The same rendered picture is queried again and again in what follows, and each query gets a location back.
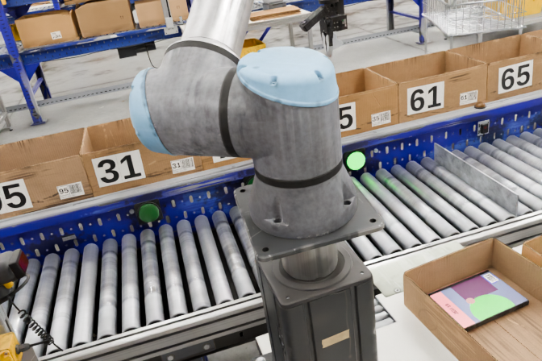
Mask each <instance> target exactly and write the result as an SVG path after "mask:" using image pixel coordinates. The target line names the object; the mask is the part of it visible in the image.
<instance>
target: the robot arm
mask: <svg viewBox="0 0 542 361"><path fill-rule="evenodd" d="M253 3H254V0H193V3H192V7H191V9H190V13H189V16H188V19H187V22H186V26H185V29H184V31H183V35H182V38H181V40H178V41H176V42H174V43H172V44H170V45H169V46H168V47H167V49H166V51H165V55H164V57H163V60H162V63H161V66H160V67H159V68H147V69H144V70H142V71H140V72H139V73H138V74H137V75H136V76H135V79H134V81H133V82H132V85H131V90H132V91H131V92H130V96H129V110H130V115H131V122H132V125H133V127H134V128H135V133H136V135H137V136H138V138H139V140H140V142H141V143H142V144H143V145H144V146H145V147H146V148H147V149H149V150H150V151H154V152H157V153H164V154H170V155H171V156H217V157H235V158H236V157H240V158H252V161H253V165H254V170H255V176H254V180H253V183H252V189H251V193H250V196H249V209H250V214H251V218H252V220H253V222H254V223H255V224H256V225H257V226H258V227H259V228H260V229H261V230H263V231H264V232H266V233H268V234H271V235H274V236H277V237H280V238H284V239H310V238H315V237H319V236H322V235H325V234H329V233H331V232H333V231H335V230H338V229H339V228H341V227H342V226H343V225H345V224H346V223H347V222H348V221H349V220H350V219H351V218H352V216H353V215H354V214H355V212H356V208H357V198H356V188H355V185H354V184H353V182H352V180H351V178H350V176H349V174H348V172H347V170H346V168H345V166H344V164H343V156H342V143H341V131H340V108H339V88H338V85H337V83H336V73H335V69H334V66H333V63H332V62H331V61H330V60H329V59H328V58H327V57H326V56H325V55H324V54H323V53H321V52H317V51H315V50H312V49H309V48H294V47H274V48H264V49H261V50H258V51H257V52H250V53H249V54H247V55H246V56H244V57H242V58H241V59H240V55H241V52H242V48H243V45H244V39H245V36H246V31H247V28H248V22H249V19H250V15H251V12H252V6H253ZM319 4H324V6H322V5H321V6H320V7H319V8H318V9H317V10H315V11H314V12H313V13H312V14H311V15H310V16H308V17H307V18H306V19H305V20H304V21H302V22H301V23H300V24H299V26H300V28H301V29H302V30H303V31H305V32H308V31H309V30H310V29H311V28H312V27H313V26H314V25H315V24H316V23H317V22H318V21H319V26H320V34H321V38H322V41H323V46H324V48H325V51H326V53H327V55H328V56H329V57H331V56H332V51H333V50H335V49H337V48H339V47H341V46H342V44H343V42H342V40H339V39H337V37H336V33H333V31H342V30H345V29H348V23H347V15H346V14H345V13H344V0H319ZM344 19H346V26H345V24H344V23H342V22H343V21H344Z"/></svg>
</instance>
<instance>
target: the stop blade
mask: <svg viewBox="0 0 542 361"><path fill-rule="evenodd" d="M434 161H435V162H437V163H438V164H440V165H441V166H443V167H444V168H446V169H447V170H449V171H450V172H452V173H453V174H454V175H456V176H458V177H459V178H461V179H462V180H463V181H465V182H466V183H468V184H469V185H471V186H472V187H474V188H475V189H476V190H478V191H479V192H481V193H482V194H484V195H485V196H487V197H488V198H489V199H491V200H492V201H494V202H496V203H497V204H498V205H500V206H501V207H502V208H504V209H505V210H507V211H509V212H510V213H511V214H513V215H515V217H516V218H517V209H518V199H519V195H518V194H517V193H515V192H514V191H512V190H510V189H509V188H507V187H506V186H505V185H502V184H501V183H499V182H498V181H496V180H495V179H493V178H492V177H490V176H488V175H486V174H485V173H484V172H482V171H480V170H479V169H477V168H475V167H474V166H473V165H471V164H469V163H467V162H466V161H464V160H463V159H461V158H460V157H458V156H456V155H454V154H453V153H451V152H450V151H448V150H447V149H445V148H443V147H441V146H440V145H439V144H437V143H434Z"/></svg>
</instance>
